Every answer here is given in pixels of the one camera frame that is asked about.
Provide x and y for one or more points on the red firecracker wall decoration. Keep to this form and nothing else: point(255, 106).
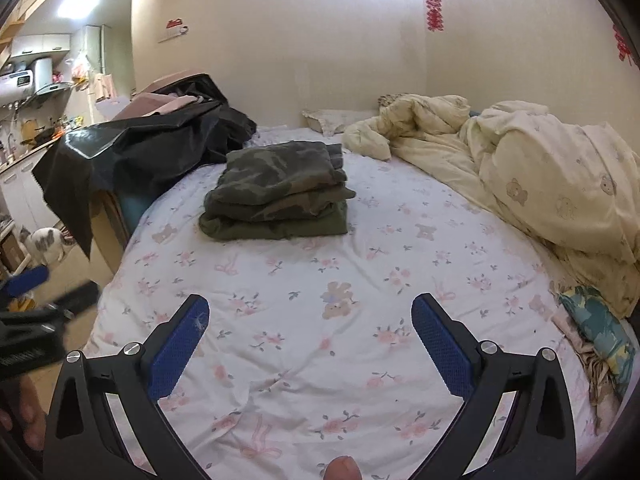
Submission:
point(434, 0)
point(622, 47)

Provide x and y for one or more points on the person's right hand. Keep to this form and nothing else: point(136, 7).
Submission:
point(342, 469)

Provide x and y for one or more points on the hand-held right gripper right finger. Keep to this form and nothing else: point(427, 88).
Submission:
point(445, 345)

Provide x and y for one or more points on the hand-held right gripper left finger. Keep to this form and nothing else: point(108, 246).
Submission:
point(180, 345)

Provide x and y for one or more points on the camouflage pants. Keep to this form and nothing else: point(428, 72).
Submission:
point(270, 175)

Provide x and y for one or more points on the white wall cabinets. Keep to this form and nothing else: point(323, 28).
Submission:
point(40, 45)

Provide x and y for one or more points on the cream bear-print duvet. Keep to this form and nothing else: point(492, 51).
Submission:
point(550, 170)

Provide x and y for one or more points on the floral bed sheet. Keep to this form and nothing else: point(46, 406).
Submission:
point(375, 270)

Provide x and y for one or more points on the teal patterned cloth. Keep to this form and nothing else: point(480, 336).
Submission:
point(595, 325)

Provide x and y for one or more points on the green folded garment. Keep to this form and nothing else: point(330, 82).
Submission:
point(270, 230)

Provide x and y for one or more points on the pink garment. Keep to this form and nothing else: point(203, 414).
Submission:
point(145, 105)

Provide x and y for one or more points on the range hood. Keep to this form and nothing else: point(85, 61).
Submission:
point(50, 90)

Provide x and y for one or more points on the pink beige cloth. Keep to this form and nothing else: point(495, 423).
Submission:
point(580, 355)

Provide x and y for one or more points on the brown patterned pillow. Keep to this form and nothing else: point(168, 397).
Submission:
point(392, 101)

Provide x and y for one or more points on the white grey cat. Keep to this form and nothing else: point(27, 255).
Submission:
point(45, 242)

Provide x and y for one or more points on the white frilled pillow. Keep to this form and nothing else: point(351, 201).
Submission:
point(340, 120)

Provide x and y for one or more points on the ceiling light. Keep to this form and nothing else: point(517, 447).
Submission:
point(77, 5)

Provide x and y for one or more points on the white kitchen cabinets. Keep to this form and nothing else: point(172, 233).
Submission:
point(20, 185)

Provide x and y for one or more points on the cardboard box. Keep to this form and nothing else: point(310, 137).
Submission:
point(12, 252)

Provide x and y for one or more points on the white water heater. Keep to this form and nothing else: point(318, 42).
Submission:
point(25, 80)

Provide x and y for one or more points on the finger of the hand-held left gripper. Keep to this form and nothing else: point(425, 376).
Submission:
point(75, 297)
point(25, 281)

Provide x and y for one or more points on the person's left hand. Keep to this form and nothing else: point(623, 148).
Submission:
point(30, 410)

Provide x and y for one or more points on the black draped cloth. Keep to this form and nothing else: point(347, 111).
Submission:
point(135, 150)

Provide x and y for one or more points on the beige wooden cabinet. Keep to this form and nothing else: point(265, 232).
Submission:
point(107, 232)

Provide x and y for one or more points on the pink hanging towel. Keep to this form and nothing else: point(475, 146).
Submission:
point(105, 87)

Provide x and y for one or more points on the teal cushion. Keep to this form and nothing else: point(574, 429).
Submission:
point(137, 210)

